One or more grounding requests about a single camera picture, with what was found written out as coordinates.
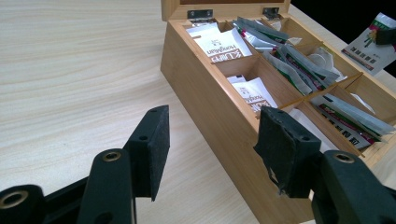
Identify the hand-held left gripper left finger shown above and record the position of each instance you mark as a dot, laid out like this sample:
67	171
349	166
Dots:
152	149

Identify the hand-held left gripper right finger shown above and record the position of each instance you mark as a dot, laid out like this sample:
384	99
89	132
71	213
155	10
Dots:
286	149

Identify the flower-print silver tea sachet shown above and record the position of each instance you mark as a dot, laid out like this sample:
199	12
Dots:
364	53

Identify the wooden tea box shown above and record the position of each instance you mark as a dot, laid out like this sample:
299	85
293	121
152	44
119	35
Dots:
218	124

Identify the plain white paper packet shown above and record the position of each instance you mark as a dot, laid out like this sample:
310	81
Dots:
300	120

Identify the white mesh tea bag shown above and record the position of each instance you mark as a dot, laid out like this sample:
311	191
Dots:
362	102
325	60

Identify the white tea packet red print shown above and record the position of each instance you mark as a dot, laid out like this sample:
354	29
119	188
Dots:
235	79
221	43
202	30
252	91

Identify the stack of silver tea packets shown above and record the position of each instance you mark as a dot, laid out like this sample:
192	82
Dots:
299	67

